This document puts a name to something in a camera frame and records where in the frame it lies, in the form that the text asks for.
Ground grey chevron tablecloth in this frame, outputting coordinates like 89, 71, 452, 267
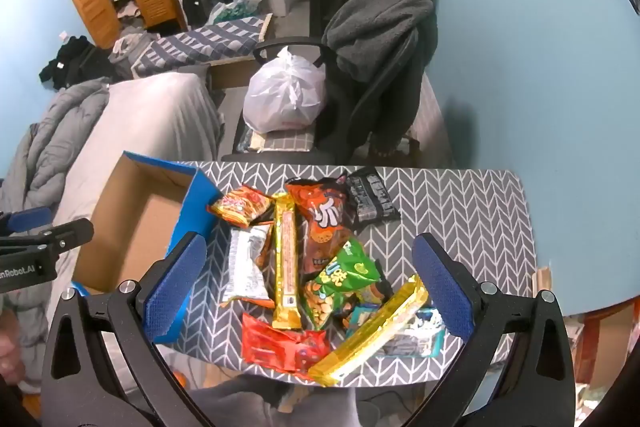
150, 161, 537, 390

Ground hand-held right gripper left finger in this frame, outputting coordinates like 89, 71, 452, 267
40, 232, 211, 427

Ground orange-brown snack bag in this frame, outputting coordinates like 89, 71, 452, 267
285, 177, 353, 280

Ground light wooden board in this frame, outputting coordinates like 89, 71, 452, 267
531, 266, 554, 294

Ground grey duvet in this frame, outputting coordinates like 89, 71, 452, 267
0, 77, 113, 308

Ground green snack bag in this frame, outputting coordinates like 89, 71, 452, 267
302, 237, 383, 330

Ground translucent bag with green contents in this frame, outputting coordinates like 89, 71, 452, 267
207, 0, 263, 25

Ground white plastic bag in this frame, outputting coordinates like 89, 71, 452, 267
242, 47, 328, 135

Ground blue striped mattress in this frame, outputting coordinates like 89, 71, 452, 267
132, 14, 273, 80

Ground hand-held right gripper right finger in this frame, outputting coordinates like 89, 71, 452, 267
412, 232, 601, 427

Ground black clothes pile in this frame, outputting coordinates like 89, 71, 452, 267
39, 36, 118, 90

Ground wooden bed frame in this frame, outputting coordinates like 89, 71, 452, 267
205, 13, 275, 92

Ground black office chair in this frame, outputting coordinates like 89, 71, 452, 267
220, 37, 426, 165

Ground grey clothes pile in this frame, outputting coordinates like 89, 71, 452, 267
107, 32, 161, 68

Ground person's left hand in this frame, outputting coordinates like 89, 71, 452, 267
0, 307, 26, 383

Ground person's grey trousers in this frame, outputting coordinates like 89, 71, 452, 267
190, 374, 361, 427

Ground long gold wafer packet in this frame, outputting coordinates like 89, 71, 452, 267
307, 274, 431, 388
271, 193, 303, 332

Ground teal and white snack packet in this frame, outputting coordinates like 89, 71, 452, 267
345, 302, 446, 358

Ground blue cardboard box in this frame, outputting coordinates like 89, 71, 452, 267
71, 151, 223, 343

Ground grey bed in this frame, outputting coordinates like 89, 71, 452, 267
45, 72, 226, 388

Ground small orange-yellow snack packet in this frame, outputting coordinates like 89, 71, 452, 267
207, 184, 273, 229

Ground red snack packet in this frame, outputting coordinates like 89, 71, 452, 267
241, 313, 332, 378

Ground grey checked seat cushion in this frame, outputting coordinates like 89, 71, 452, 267
235, 127, 321, 152

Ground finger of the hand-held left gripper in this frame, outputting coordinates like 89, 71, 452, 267
0, 206, 52, 233
0, 218, 95, 254

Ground black snack packet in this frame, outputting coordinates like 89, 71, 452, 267
345, 167, 402, 224

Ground dark grey fleece jacket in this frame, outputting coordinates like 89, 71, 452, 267
322, 0, 436, 158

